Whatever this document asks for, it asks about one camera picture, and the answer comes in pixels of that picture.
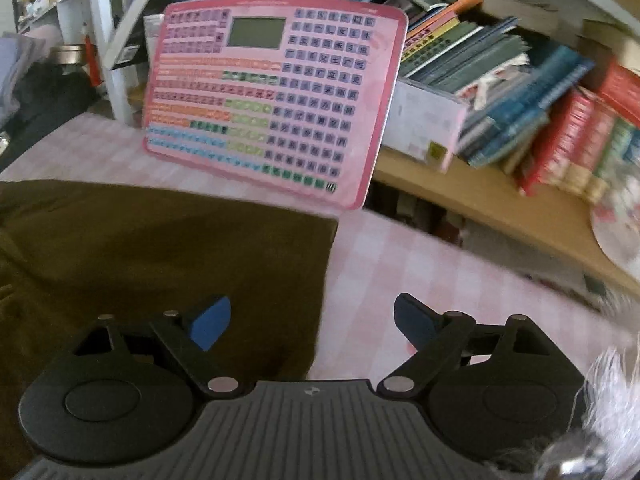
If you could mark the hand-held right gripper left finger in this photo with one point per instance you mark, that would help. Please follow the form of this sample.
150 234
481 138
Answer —
214 321

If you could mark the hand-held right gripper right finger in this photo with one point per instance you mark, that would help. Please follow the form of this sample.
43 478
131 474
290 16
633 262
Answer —
412 321

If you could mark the olive green garment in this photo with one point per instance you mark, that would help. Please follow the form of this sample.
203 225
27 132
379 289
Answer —
150 260

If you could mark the pink checkered bed sheet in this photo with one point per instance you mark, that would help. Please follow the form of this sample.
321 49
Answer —
430 300

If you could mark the wooden bookshelf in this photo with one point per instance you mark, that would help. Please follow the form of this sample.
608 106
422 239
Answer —
505 205

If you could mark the white cardboard box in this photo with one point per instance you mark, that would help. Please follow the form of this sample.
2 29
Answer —
425 122

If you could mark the white fluffy toy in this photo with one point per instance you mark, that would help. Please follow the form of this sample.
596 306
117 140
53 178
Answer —
607 400

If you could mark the round floral fan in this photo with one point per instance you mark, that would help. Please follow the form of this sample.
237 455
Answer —
617 225

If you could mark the pink learning tablet toy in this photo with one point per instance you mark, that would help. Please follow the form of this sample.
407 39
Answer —
272 100

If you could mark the row of leaning books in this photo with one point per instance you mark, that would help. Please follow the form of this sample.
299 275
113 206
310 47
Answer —
525 95

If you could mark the white shelf frame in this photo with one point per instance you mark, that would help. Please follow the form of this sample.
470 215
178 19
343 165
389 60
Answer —
107 40

